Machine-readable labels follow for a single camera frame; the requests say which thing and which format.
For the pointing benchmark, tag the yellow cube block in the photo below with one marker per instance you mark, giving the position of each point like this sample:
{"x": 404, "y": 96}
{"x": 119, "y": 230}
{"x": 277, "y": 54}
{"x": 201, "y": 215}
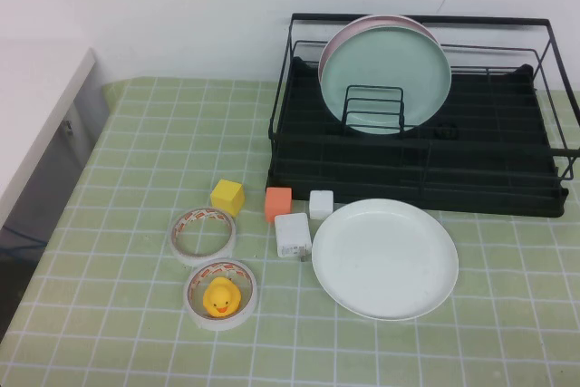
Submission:
{"x": 226, "y": 199}

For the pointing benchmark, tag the white double-sided tape roll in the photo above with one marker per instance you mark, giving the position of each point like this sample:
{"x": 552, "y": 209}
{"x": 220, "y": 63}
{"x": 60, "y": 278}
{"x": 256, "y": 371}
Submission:
{"x": 199, "y": 260}
{"x": 217, "y": 324}

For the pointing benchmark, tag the small metal cabinet latch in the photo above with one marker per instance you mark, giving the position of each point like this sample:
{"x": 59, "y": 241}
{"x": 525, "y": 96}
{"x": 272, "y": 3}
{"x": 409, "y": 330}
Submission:
{"x": 68, "y": 127}

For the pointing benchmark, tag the white cube block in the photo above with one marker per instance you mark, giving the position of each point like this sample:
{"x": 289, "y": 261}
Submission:
{"x": 321, "y": 206}

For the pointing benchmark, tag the orange cube block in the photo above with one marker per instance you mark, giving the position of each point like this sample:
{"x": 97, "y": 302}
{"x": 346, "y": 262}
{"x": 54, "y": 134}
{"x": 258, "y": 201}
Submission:
{"x": 277, "y": 208}

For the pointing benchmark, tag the yellow rubber duck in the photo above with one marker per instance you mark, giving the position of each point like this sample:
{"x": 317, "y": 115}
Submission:
{"x": 219, "y": 298}

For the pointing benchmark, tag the green checked tablecloth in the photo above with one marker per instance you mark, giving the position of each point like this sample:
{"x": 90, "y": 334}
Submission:
{"x": 136, "y": 337}

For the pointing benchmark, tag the white round plate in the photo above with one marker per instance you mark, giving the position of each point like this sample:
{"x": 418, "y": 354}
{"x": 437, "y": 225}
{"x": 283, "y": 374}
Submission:
{"x": 385, "y": 260}

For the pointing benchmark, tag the white side cabinet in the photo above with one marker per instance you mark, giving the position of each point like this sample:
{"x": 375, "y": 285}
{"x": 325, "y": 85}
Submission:
{"x": 45, "y": 101}

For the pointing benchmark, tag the mint green plate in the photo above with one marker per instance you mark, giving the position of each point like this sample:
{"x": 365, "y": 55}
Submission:
{"x": 385, "y": 65}

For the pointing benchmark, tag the pink plate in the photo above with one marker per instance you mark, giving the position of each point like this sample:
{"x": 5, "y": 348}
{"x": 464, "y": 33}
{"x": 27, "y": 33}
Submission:
{"x": 385, "y": 21}

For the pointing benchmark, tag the white plug charger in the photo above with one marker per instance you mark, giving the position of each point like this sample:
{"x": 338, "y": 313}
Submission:
{"x": 290, "y": 233}

